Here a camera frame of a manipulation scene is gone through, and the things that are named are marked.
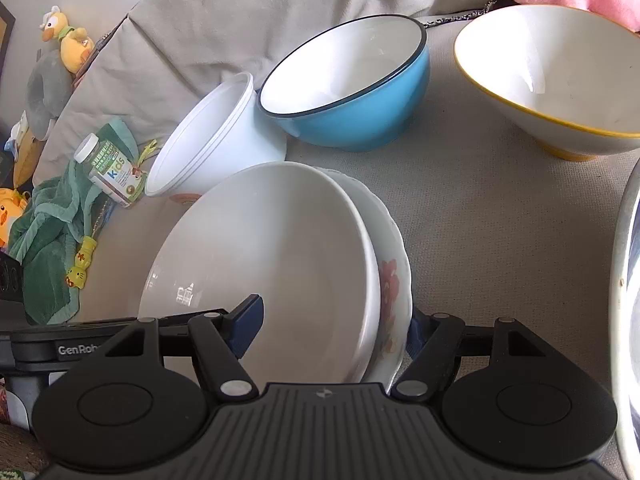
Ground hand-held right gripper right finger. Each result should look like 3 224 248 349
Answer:
392 309 551 402

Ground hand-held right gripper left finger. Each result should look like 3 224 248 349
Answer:
105 296 264 403

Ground floral scalloped white plate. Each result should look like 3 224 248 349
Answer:
320 167 414 394

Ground plain white bowl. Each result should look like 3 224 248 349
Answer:
137 161 382 384

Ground white plastic bowl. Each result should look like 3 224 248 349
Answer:
144 72 289 197

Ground blue bowl with white inside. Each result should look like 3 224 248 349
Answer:
257 14 431 153

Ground white bowl with yellow rim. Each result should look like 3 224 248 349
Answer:
453 5 640 163

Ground yellow cat clip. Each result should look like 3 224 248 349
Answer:
64 236 97 290

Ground green towel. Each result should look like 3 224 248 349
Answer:
8 117 147 326

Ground orange duck toy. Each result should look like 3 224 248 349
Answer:
0 187 30 254

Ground supplement bottle with white cap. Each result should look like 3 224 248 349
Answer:
74 133 147 210

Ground yellow-green ribbon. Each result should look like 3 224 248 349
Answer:
134 140 159 172

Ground grey plush pillow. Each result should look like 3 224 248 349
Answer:
26 50 77 134

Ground yellow duck plush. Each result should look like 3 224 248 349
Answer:
42 6 95 74

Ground dark picture frame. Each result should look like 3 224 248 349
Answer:
0 2 17 77

